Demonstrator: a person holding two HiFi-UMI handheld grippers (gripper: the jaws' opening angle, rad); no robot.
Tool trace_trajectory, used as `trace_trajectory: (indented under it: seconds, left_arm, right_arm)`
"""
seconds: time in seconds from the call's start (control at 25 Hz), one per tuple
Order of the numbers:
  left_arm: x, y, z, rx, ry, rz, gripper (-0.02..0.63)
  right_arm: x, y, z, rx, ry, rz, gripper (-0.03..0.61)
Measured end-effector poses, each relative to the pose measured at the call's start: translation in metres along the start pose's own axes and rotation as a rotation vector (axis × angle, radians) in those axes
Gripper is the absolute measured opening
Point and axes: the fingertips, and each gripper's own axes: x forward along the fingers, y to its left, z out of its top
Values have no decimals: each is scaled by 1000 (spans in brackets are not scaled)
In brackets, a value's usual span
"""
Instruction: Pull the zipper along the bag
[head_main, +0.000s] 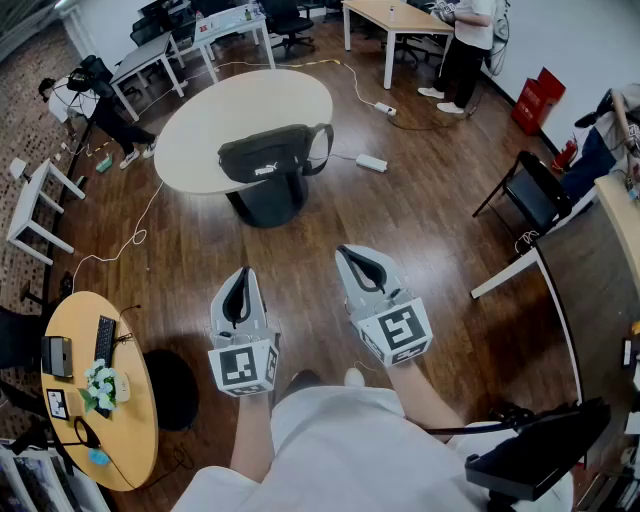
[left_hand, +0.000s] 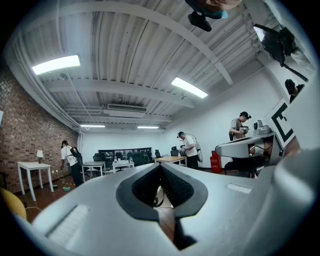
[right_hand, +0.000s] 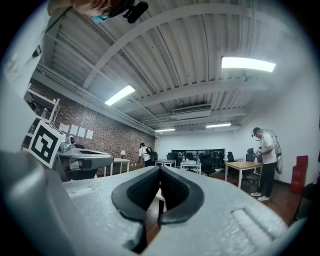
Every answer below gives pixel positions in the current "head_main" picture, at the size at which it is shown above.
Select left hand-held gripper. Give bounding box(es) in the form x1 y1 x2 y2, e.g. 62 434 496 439
207 267 282 399

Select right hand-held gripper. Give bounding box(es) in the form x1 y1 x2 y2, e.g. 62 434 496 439
334 243 434 369

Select black Puma waist bag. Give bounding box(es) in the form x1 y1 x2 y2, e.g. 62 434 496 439
217 123 335 184

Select person's left forearm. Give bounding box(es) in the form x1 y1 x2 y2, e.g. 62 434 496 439
229 393 277 484

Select person's right forearm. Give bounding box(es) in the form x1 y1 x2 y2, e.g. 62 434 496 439
387 360 467 444

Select person's black trousers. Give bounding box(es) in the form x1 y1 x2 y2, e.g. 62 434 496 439
277 369 327 404

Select black round stool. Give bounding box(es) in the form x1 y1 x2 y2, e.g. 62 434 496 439
142 348 201 433

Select large white power strip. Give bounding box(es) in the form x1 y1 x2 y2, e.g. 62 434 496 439
355 152 389 174

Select black keyboard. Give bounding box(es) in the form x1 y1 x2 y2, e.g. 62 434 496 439
94 315 118 369

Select white flower plant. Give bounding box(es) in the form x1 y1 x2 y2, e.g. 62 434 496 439
77 358 119 419

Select round white table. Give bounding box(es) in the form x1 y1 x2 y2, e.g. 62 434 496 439
153 68 334 229

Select person's white shirt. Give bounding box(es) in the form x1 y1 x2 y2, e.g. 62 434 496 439
172 384 575 512

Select round wooden side table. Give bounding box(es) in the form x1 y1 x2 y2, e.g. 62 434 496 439
40 291 160 492

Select small grey computer box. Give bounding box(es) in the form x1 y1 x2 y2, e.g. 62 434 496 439
40 335 75 379

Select black metal chair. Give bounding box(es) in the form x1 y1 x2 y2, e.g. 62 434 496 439
471 150 574 237

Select black framed printed card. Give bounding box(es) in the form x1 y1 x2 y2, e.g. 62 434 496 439
45 388 71 422

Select black swivel chair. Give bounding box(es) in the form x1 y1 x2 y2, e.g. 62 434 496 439
0 303 52 372

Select red fire extinguisher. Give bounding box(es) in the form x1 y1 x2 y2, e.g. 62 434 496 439
551 139 579 173

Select small white side table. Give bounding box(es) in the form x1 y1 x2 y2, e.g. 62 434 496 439
6 158 87 267

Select red box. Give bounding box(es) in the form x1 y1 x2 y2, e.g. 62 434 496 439
510 66 568 137

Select black chest-mounted device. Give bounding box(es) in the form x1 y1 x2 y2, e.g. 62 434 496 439
464 396 613 503

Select rectangular wooden desk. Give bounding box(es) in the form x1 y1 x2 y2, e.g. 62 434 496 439
341 0 456 91

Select black office chair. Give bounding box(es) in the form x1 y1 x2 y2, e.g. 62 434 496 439
258 0 317 60

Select grey top white desk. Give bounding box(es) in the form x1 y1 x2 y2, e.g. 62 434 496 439
109 31 187 123

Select white floor cable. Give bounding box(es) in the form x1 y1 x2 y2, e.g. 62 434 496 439
71 180 166 294

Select thick black cable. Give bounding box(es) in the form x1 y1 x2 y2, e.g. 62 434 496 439
423 420 519 437

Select dark desk with white frame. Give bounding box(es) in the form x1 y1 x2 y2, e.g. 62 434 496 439
470 197 640 471

